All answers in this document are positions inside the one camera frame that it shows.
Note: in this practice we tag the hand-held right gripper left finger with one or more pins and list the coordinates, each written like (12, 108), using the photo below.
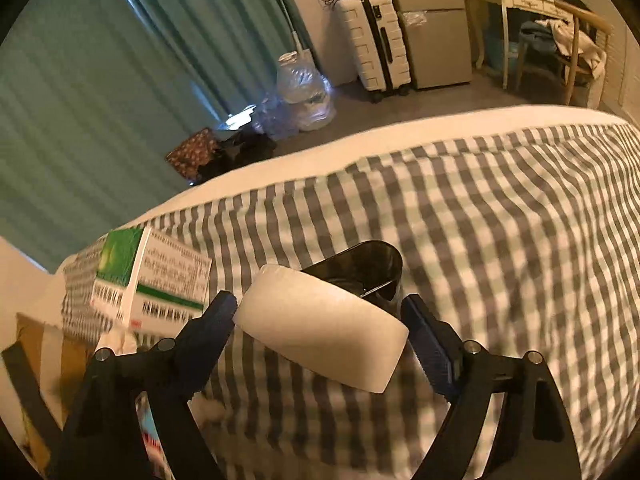
(222, 312)

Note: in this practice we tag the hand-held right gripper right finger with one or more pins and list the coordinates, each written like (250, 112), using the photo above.
(425, 342)

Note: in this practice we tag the white oblong case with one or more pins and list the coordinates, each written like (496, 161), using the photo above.
(320, 330)

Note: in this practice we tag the white sachet with red label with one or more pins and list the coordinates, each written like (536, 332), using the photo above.
(149, 425)

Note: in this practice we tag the green and white medicine box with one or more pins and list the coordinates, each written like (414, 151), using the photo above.
(165, 280)

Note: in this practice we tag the black glossy case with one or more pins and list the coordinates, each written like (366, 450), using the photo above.
(360, 265)

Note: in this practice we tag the grey checked bed sheet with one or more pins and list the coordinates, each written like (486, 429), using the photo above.
(500, 235)

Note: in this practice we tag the black bag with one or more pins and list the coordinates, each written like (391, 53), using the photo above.
(240, 152)

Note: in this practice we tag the brown patterned bag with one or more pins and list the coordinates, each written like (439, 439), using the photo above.
(192, 152)

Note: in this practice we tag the blue plastic bag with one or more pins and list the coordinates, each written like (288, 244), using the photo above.
(267, 115)

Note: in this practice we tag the white mattress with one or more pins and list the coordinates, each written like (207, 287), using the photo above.
(400, 130)

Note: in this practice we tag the large clear water jug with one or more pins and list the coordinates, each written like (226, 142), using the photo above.
(300, 85)

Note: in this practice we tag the teal curtain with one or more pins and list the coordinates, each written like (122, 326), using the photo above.
(100, 85)

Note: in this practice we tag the white pole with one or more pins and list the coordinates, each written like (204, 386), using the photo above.
(290, 22)

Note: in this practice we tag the blue bin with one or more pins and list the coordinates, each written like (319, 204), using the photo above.
(500, 50)

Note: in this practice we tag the white ribbed suitcase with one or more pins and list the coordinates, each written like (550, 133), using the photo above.
(365, 45)

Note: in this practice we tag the grey mini fridge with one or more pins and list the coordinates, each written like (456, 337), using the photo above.
(435, 35)

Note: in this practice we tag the wooden chair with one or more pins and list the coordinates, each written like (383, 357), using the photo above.
(575, 60)

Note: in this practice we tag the white clothes on chair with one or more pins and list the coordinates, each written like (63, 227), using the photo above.
(565, 35)

